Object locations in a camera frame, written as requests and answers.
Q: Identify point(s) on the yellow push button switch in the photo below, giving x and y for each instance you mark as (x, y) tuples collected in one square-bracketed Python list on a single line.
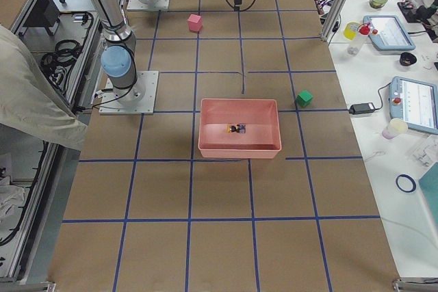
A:
[(236, 128)]

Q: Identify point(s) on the pink foam cube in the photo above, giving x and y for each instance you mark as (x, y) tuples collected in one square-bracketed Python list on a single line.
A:
[(195, 23)]

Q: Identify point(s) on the green cube near bin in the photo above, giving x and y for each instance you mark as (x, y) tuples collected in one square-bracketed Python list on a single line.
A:
[(304, 98)]

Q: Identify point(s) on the clear spray bottle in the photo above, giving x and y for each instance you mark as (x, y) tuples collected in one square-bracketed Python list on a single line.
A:
[(361, 36)]

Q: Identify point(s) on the pink plastic bin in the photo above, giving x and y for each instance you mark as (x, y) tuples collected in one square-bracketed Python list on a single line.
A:
[(262, 139)]

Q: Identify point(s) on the upper teach pendant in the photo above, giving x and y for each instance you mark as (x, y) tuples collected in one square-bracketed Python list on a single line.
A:
[(391, 34)]

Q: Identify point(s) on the teach pendant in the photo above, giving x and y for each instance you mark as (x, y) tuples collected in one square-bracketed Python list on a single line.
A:
[(391, 34), (415, 102)]

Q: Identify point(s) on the black power adapter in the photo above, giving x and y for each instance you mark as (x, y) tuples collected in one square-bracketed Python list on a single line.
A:
[(361, 108)]

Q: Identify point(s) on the black bowl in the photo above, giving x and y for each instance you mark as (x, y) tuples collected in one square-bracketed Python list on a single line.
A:
[(407, 59)]

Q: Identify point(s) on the white paper cup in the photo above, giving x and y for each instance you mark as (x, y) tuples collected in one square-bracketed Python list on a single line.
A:
[(395, 127)]

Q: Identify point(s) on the lower teach pendant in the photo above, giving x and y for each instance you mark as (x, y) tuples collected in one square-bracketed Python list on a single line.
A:
[(415, 102)]

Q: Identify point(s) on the teal notebook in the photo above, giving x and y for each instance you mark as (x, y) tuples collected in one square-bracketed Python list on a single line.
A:
[(428, 185)]

